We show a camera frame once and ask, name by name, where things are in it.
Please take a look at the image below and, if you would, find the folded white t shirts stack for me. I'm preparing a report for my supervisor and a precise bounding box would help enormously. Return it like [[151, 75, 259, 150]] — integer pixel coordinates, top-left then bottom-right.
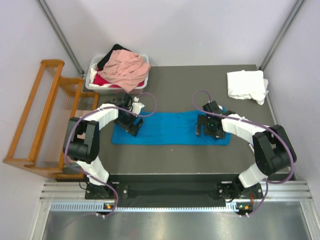
[[226, 70, 269, 106]]

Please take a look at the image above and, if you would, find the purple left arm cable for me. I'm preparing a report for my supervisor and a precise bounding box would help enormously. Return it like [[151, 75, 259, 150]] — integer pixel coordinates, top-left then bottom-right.
[[64, 92, 158, 216]]

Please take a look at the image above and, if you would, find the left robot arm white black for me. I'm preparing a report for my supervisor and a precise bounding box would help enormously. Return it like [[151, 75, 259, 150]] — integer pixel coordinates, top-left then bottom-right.
[[63, 92, 145, 200]]

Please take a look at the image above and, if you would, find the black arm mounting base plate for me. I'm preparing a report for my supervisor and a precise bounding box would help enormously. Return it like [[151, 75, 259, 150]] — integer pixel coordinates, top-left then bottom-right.
[[84, 174, 266, 201]]

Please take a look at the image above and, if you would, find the white slotted cable duct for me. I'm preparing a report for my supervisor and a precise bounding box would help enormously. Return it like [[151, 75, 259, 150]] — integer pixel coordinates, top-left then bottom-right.
[[50, 202, 239, 213]]

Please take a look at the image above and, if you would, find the black t shirt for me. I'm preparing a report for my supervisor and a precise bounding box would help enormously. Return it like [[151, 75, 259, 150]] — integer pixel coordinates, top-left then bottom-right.
[[97, 44, 128, 71]]

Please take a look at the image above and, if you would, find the red t shirt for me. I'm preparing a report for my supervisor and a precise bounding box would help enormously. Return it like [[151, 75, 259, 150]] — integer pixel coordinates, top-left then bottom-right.
[[93, 74, 121, 89]]

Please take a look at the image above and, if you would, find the blue t shirt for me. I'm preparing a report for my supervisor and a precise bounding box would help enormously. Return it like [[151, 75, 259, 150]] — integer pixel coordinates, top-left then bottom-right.
[[111, 110, 231, 146]]

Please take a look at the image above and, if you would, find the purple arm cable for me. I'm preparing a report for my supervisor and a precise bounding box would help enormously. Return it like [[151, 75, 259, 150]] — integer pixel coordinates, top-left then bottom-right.
[[191, 89, 295, 217], [64, 92, 158, 216]]

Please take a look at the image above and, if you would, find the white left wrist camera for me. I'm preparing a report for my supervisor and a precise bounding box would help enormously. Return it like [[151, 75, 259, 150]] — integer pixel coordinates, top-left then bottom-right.
[[132, 96, 145, 115]]

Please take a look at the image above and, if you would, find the wooden drying rack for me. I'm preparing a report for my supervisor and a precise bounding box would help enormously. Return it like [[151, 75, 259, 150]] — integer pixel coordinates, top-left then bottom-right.
[[3, 59, 99, 179]]

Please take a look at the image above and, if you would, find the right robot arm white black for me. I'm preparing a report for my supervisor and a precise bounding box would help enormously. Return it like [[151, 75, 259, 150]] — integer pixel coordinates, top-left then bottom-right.
[[196, 101, 297, 200]]

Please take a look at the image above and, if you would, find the white plastic laundry bin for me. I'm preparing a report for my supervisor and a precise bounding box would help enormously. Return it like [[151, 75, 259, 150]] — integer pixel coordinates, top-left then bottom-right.
[[85, 53, 150, 95]]

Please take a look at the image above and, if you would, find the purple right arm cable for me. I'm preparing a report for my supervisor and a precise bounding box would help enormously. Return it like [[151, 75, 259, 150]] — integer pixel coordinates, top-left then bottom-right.
[[191, 89, 295, 217]]

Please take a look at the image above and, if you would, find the pink cardboard sheet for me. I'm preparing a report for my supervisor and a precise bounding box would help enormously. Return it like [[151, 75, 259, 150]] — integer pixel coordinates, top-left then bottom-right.
[[74, 110, 92, 118]]

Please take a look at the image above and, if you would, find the pink t shirt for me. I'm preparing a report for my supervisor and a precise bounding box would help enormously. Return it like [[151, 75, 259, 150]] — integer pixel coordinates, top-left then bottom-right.
[[98, 49, 151, 93]]

